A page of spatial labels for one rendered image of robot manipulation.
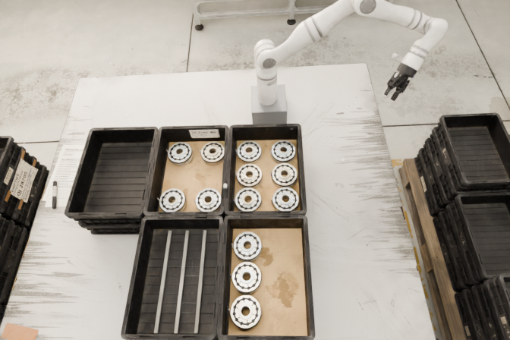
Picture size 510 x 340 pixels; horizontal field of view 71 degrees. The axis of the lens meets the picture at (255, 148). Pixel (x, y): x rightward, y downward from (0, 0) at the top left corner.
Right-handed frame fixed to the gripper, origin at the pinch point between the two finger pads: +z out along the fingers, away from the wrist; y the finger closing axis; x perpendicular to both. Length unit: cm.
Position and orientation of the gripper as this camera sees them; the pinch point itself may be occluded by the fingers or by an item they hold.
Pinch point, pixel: (389, 97)
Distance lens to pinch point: 162.1
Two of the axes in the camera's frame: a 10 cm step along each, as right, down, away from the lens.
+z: -4.5, 8.4, 3.1
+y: 6.4, 0.5, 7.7
